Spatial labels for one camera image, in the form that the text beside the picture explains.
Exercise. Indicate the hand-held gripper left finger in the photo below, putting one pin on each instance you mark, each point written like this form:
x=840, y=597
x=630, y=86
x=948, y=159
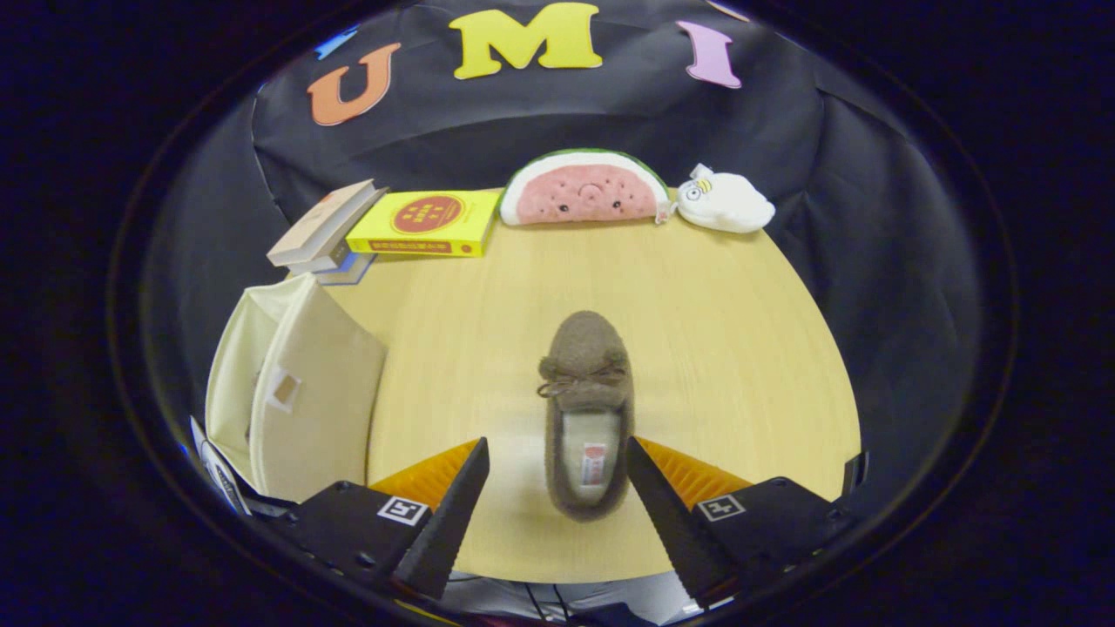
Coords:
x=453, y=522

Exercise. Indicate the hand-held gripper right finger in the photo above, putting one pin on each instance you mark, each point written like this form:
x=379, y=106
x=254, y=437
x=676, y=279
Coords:
x=671, y=522

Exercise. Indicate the beige fabric storage box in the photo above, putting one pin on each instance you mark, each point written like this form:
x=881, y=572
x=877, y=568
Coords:
x=322, y=409

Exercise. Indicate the brown fuzzy shoe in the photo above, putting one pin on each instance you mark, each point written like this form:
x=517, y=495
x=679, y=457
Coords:
x=584, y=344

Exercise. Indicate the blue-edged book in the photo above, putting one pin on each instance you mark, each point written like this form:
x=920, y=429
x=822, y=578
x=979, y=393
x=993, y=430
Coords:
x=353, y=270

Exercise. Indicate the grey book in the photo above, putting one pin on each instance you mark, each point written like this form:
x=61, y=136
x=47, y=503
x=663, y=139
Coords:
x=318, y=261

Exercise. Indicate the yellow book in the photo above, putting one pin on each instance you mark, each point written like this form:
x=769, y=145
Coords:
x=470, y=213

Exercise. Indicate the white plush toy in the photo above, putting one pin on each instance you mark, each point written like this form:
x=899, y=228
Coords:
x=727, y=205

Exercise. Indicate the beige book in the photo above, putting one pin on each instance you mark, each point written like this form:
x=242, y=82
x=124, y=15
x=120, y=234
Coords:
x=322, y=222

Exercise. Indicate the watermelon plush toy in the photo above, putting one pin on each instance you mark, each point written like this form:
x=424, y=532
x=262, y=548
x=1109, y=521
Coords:
x=579, y=196

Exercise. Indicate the black backdrop cloth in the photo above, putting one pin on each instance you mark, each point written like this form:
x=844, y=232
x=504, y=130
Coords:
x=540, y=122

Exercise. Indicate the small black bracket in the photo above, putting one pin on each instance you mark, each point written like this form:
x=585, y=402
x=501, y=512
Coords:
x=854, y=475

